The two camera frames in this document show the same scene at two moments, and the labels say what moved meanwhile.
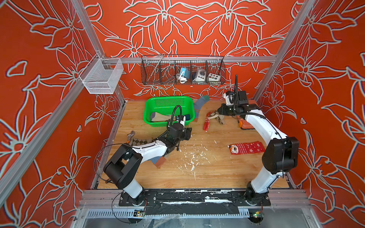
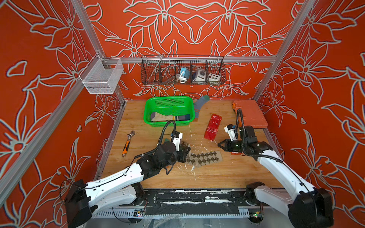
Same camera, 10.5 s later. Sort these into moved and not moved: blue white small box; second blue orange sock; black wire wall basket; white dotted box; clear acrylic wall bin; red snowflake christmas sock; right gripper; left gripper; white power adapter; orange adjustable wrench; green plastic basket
Moved: right gripper; left gripper; red snowflake christmas sock
Not moved: black wire wall basket; white dotted box; second blue orange sock; clear acrylic wall bin; blue white small box; white power adapter; green plastic basket; orange adjustable wrench
